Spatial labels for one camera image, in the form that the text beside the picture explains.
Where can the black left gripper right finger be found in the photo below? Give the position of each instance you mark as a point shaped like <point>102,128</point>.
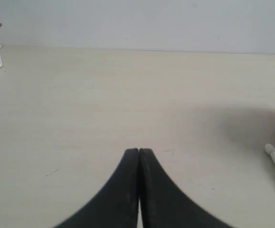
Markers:
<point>163,204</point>

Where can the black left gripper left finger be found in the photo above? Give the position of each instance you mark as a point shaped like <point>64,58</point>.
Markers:
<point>116,204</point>

